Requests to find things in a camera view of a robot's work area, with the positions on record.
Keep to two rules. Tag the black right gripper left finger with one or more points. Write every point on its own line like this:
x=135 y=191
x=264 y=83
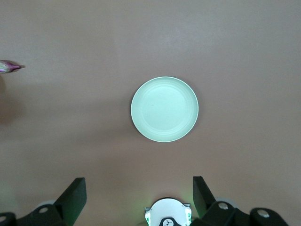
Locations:
x=70 y=200

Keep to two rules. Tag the pale green round plate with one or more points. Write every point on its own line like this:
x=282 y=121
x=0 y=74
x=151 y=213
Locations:
x=164 y=109

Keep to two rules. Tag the long purple eggplant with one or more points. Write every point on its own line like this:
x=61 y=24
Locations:
x=8 y=66

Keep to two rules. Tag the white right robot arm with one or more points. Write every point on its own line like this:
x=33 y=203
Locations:
x=167 y=209

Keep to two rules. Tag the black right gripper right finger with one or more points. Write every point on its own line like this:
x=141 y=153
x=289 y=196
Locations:
x=203 y=200

